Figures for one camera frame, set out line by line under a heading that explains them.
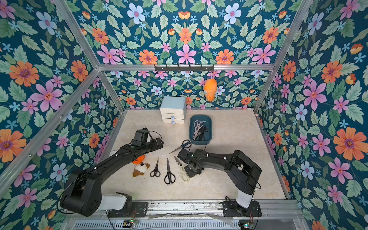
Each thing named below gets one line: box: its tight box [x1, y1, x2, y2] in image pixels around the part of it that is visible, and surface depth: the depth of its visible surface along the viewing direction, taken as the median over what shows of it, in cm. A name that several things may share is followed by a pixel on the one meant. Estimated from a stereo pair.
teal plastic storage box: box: [188, 114, 213, 146], surface depth 106 cm
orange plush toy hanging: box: [203, 78, 218, 103], surface depth 100 cm
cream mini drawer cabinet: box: [159, 96, 187, 125], surface depth 107 cm
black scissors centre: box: [164, 158, 176, 185], surface depth 86 cm
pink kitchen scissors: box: [192, 119, 204, 141], surface depth 110 cm
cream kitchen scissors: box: [173, 155, 190, 182], surface depth 89 cm
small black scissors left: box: [149, 156, 161, 178], surface depth 88 cm
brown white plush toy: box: [132, 161, 150, 178], surface depth 87 cm
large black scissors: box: [195, 125, 209, 142], surface depth 105 cm
